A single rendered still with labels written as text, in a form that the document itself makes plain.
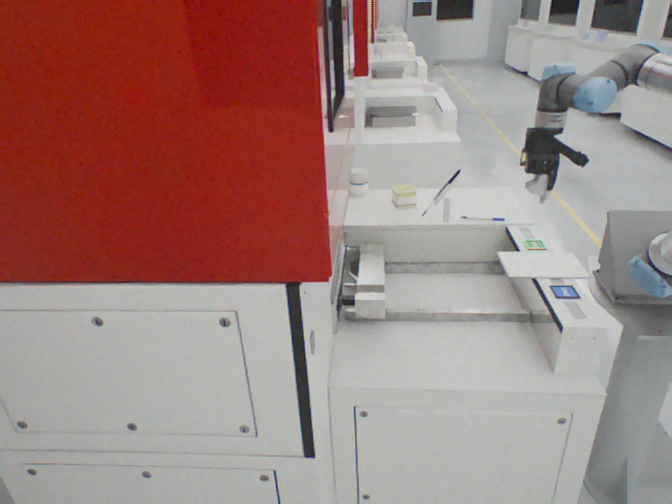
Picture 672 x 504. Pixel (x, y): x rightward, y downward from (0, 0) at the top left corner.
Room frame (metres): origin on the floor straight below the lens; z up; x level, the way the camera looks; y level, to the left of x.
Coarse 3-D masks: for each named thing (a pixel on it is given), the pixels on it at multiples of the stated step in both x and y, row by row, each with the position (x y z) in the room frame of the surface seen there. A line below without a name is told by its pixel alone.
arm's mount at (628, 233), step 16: (608, 224) 1.30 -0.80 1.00; (624, 224) 1.29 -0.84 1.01; (640, 224) 1.28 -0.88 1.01; (656, 224) 1.27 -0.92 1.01; (608, 240) 1.28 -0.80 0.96; (624, 240) 1.25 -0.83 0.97; (640, 240) 1.25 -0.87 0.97; (608, 256) 1.26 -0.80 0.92; (624, 256) 1.22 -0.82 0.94; (608, 272) 1.23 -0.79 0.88; (624, 272) 1.19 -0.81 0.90; (608, 288) 1.21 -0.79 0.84; (624, 288) 1.16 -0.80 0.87; (640, 288) 1.15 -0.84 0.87; (640, 304) 1.14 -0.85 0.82; (656, 304) 1.14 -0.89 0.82
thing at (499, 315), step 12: (348, 312) 1.13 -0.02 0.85; (396, 312) 1.12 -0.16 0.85; (408, 312) 1.12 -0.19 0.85; (420, 312) 1.11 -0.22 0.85; (432, 312) 1.11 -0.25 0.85; (444, 312) 1.11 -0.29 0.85; (456, 312) 1.10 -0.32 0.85; (468, 312) 1.10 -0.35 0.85; (480, 312) 1.10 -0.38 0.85; (492, 312) 1.10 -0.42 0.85; (504, 312) 1.09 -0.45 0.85; (516, 312) 1.09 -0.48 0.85
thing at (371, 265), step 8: (360, 256) 1.40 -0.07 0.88; (368, 256) 1.40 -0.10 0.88; (376, 256) 1.40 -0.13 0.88; (360, 264) 1.35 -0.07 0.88; (368, 264) 1.35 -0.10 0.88; (376, 264) 1.35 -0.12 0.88; (360, 272) 1.30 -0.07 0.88; (368, 272) 1.30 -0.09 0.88; (376, 272) 1.29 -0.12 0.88; (360, 312) 1.09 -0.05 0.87; (368, 312) 1.09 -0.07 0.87; (376, 312) 1.09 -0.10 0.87; (384, 312) 1.09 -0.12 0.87
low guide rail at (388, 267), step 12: (384, 264) 1.40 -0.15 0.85; (396, 264) 1.39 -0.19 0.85; (408, 264) 1.39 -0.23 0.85; (420, 264) 1.39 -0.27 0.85; (432, 264) 1.38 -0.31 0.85; (444, 264) 1.38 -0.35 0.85; (456, 264) 1.37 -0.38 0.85; (468, 264) 1.37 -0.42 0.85; (480, 264) 1.37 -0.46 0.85; (492, 264) 1.36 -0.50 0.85
